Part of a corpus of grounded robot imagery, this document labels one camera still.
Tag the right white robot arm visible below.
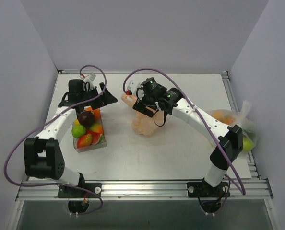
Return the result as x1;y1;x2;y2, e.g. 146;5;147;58
127;78;243;196

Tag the aluminium front rail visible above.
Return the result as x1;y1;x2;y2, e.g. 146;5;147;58
15;179;274;201

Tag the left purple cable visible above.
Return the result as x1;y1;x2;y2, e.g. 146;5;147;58
3;64;107;214

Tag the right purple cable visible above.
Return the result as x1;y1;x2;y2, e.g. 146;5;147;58
123;68;246;195

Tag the orange plastic shopping bag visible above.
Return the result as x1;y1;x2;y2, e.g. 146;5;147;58
121;93;164;136

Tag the dark red fake fruit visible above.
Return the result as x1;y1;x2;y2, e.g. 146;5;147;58
78;111;95;127

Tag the purple cable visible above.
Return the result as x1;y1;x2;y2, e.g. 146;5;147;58
123;68;246;195
3;64;107;214

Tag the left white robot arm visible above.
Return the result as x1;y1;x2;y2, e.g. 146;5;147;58
24;79;118;197

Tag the aluminium right side rail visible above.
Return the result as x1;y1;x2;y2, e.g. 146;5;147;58
222;72;260;179

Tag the fake watermelon slice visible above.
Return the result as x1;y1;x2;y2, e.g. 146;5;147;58
91;133;104;145

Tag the clear bag of fruits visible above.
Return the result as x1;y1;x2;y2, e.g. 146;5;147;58
207;100;260;153

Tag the yellow fake lemon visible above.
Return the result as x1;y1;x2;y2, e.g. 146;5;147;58
74;119;80;125

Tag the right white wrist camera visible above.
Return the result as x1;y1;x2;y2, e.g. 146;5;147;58
126;80;141;94

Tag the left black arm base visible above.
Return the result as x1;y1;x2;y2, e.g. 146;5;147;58
57;182;103;217

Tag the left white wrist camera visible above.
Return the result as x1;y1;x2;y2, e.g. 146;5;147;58
83;73;96;84

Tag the clear plastic fruit box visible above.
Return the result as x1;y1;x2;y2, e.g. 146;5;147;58
71;106;107;153

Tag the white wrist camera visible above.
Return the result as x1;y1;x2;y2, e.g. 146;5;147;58
126;80;141;94
83;73;96;84

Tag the green fake lime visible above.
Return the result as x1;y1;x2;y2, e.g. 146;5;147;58
71;125;86;138

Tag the aluminium rail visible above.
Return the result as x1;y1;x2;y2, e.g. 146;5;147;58
222;72;260;179
15;179;274;201

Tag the orange green fake mango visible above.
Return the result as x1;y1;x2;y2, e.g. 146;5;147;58
88;123;104;135

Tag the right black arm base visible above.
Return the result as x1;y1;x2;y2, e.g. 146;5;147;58
187;180;231;217

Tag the red orange fake mango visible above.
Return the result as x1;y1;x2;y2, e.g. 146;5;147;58
77;133;92;148

